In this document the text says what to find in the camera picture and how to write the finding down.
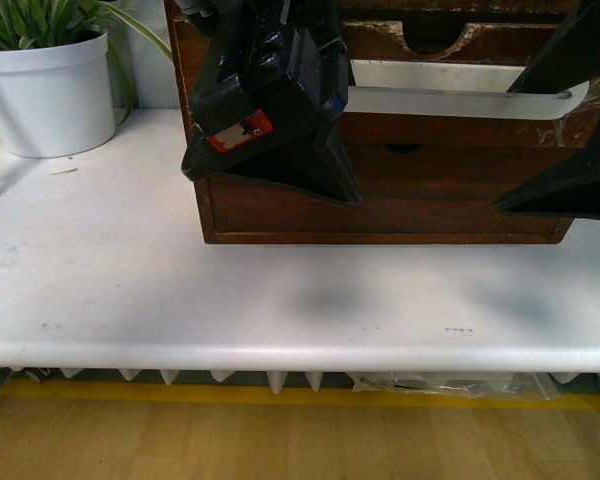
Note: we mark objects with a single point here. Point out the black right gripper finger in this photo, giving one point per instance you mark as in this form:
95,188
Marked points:
570,189

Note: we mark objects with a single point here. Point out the black gripper red tag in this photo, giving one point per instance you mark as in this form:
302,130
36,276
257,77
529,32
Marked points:
269,95

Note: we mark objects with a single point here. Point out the wooden drawer front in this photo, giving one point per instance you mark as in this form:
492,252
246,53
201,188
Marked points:
472,42

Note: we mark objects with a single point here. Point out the dark wooden drawer cabinet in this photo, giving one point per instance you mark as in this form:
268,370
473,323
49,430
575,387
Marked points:
423,179

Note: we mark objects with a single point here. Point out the clear adhesive tape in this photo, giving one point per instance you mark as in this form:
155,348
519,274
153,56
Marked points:
574,129

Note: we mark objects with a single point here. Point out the clear plastic bag under table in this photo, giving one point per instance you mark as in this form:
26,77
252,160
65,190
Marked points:
467,385

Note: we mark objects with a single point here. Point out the white plastic plant pot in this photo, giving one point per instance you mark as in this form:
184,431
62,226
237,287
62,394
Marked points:
56,101

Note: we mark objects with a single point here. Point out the green striped spider plant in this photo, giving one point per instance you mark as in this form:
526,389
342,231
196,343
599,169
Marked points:
35,25

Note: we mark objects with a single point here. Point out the white drawer handle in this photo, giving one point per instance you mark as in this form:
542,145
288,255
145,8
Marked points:
452,90

